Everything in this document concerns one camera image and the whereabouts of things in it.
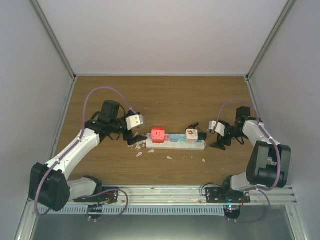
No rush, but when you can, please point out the light blue plug adapter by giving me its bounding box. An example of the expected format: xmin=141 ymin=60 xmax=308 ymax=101
xmin=170 ymin=134 xmax=180 ymax=143

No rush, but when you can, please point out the red cube socket adapter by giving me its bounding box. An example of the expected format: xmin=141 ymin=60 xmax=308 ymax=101
xmin=151 ymin=138 xmax=165 ymax=144

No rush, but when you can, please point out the white cartoon cube adapter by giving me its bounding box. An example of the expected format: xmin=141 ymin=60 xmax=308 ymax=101
xmin=185 ymin=128 xmax=199 ymax=144

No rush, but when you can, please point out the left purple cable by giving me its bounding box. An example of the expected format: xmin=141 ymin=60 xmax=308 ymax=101
xmin=33 ymin=86 xmax=136 ymax=216

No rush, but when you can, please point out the aluminium rail front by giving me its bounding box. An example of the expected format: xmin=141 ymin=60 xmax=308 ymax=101
xmin=27 ymin=184 xmax=297 ymax=206

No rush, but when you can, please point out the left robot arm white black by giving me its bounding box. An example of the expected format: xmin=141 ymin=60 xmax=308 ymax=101
xmin=28 ymin=100 xmax=147 ymax=215

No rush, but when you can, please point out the white power strip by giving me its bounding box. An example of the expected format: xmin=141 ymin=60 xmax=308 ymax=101
xmin=145 ymin=133 xmax=206 ymax=151

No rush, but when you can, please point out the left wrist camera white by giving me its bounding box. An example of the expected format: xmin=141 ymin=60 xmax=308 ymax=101
xmin=125 ymin=114 xmax=145 ymax=131

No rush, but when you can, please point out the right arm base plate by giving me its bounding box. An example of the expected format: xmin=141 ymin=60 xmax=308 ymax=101
xmin=204 ymin=186 xmax=251 ymax=204

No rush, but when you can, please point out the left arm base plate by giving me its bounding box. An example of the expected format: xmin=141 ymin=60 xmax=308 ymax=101
xmin=73 ymin=186 xmax=119 ymax=205

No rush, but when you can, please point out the pink plug adapter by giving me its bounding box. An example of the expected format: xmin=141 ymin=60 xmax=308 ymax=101
xmin=151 ymin=127 xmax=166 ymax=139

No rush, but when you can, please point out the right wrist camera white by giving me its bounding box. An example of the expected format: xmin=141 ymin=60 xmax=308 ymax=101
xmin=208 ymin=120 xmax=226 ymax=137

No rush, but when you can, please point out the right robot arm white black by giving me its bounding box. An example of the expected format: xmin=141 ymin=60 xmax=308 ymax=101
xmin=210 ymin=106 xmax=292 ymax=203

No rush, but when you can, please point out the black plug adapter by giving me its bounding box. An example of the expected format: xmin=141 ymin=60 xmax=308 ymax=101
xmin=198 ymin=132 xmax=207 ymax=140

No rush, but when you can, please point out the slotted cable duct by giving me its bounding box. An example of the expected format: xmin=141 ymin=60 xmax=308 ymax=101
xmin=48 ymin=204 xmax=225 ymax=216

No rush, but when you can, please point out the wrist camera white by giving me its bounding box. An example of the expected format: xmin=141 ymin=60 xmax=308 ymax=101
xmin=125 ymin=114 xmax=145 ymax=131
xmin=208 ymin=120 xmax=226 ymax=137

